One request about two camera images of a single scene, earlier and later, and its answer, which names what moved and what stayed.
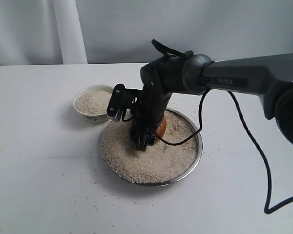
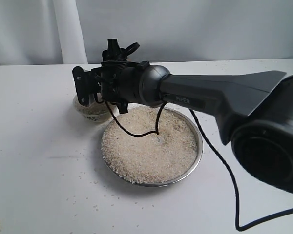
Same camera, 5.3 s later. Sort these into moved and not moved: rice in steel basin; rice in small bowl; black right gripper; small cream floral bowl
Moved: black right gripper
Not moved: small cream floral bowl; rice in small bowl; rice in steel basin
